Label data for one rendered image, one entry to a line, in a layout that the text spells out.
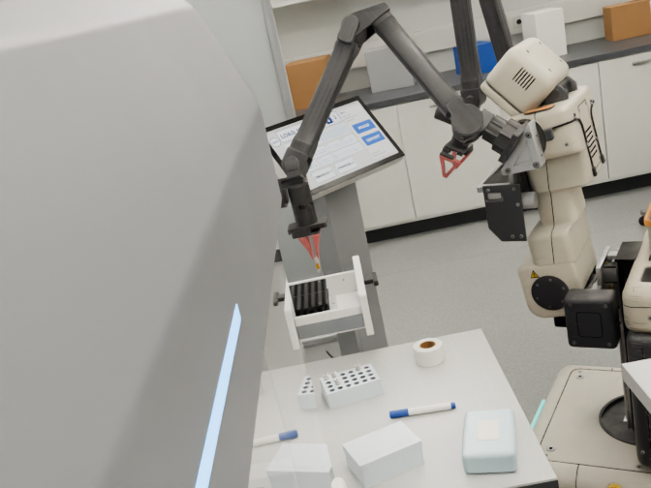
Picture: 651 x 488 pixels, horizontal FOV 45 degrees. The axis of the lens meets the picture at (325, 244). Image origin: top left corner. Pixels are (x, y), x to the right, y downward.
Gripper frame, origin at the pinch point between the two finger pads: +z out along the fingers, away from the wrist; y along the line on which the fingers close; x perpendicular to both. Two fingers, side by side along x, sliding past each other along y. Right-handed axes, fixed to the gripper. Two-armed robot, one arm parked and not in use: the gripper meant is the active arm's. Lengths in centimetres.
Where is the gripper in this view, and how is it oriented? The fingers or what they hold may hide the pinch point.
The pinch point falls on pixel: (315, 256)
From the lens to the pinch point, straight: 205.0
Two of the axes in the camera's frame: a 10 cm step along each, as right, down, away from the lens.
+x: 0.3, -2.9, 9.6
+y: 9.7, -2.1, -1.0
